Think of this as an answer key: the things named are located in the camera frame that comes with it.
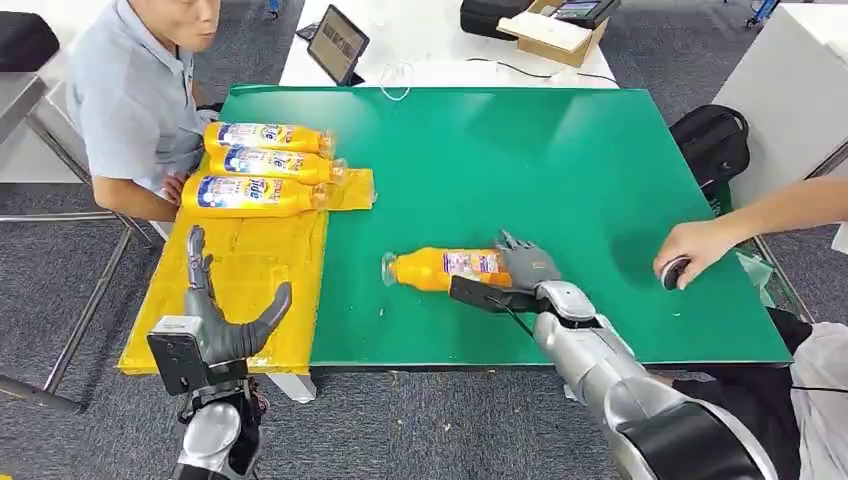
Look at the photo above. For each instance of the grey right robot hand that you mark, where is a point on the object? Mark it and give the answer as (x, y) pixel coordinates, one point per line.
(530, 265)

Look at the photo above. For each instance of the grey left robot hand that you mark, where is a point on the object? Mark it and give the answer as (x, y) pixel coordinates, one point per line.
(222, 341)

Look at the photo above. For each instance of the orange drink bottle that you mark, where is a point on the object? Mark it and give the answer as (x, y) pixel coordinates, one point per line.
(265, 136)
(417, 270)
(278, 164)
(252, 195)

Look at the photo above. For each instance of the black round handheld device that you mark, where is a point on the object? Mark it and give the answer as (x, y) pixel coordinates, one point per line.
(676, 275)

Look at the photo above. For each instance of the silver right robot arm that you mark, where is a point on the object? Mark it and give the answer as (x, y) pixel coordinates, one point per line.
(596, 358)

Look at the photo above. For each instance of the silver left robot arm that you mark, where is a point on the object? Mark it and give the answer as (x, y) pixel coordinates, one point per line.
(212, 430)

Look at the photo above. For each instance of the yellow sheet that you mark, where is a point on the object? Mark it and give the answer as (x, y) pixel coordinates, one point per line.
(238, 278)

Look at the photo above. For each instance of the white table leg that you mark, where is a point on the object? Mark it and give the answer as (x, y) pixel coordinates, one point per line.
(291, 387)

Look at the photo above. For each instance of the green table mat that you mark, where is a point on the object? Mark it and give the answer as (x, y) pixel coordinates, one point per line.
(530, 166)

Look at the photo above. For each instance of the black backpack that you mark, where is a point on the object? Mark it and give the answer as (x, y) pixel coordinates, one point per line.
(710, 146)

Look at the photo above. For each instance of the cardboard box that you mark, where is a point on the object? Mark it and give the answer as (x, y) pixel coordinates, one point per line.
(553, 43)

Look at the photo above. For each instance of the clear plastic bag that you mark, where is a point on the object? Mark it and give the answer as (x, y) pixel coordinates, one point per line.
(756, 275)

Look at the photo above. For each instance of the black case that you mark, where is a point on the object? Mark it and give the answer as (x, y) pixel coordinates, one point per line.
(487, 16)

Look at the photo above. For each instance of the seated person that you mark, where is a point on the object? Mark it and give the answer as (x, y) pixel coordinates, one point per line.
(126, 99)

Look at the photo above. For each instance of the black card terminal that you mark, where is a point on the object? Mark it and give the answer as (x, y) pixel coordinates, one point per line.
(583, 10)

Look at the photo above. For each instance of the black tablet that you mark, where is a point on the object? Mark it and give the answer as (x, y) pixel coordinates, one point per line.
(338, 45)

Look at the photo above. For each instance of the person beside table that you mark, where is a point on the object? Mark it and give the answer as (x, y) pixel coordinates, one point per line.
(821, 397)

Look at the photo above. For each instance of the black phone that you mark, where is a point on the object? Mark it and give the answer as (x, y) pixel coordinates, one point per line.
(308, 32)

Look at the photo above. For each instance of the blue metal stand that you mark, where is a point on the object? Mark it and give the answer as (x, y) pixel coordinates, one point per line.
(760, 10)

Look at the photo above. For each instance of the black chair seat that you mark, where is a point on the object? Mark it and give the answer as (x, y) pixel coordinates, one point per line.
(25, 40)

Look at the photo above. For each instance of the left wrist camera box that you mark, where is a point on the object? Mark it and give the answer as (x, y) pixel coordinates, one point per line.
(175, 358)

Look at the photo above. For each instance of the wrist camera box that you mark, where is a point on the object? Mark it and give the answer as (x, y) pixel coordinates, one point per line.
(484, 295)
(175, 358)

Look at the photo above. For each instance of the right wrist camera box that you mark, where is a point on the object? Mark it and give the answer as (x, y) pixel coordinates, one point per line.
(484, 295)

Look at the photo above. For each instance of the grey metal table frame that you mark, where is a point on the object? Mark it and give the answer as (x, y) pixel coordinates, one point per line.
(53, 217)
(785, 281)

